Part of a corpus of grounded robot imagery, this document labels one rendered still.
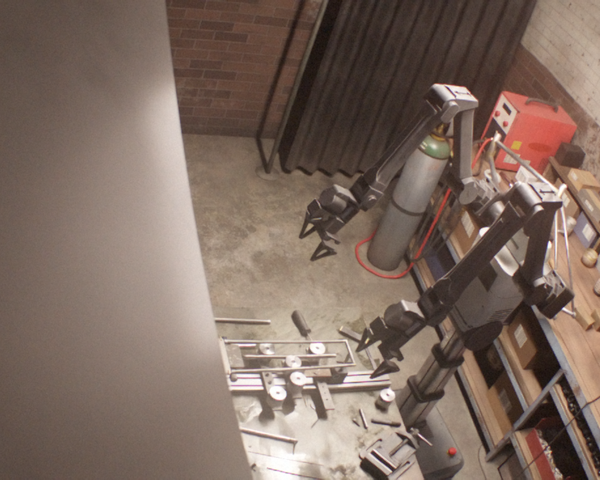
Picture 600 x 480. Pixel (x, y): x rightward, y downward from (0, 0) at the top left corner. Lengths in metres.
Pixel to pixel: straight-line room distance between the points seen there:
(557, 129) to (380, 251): 1.31
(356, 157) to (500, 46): 1.30
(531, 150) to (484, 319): 1.79
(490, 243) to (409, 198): 2.12
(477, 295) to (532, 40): 2.63
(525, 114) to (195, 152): 2.15
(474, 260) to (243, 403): 0.83
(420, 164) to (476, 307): 1.55
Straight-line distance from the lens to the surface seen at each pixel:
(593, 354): 3.11
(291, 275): 3.88
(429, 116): 1.99
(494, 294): 2.23
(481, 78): 4.66
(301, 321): 2.37
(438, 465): 3.03
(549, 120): 3.86
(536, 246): 1.87
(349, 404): 2.24
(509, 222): 1.71
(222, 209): 4.15
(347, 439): 2.15
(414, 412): 2.75
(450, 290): 1.77
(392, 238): 3.99
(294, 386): 2.12
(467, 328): 2.36
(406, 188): 3.81
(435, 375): 2.60
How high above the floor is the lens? 2.58
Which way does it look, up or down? 39 degrees down
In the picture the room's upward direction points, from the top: 21 degrees clockwise
